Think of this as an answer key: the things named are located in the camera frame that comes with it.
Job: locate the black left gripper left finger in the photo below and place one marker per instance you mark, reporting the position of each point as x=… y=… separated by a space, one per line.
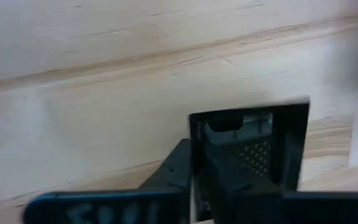
x=172 y=174

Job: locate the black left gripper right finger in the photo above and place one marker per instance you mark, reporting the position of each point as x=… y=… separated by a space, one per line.
x=222 y=177

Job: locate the black small square mini plate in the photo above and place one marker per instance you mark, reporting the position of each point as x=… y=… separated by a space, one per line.
x=291 y=140

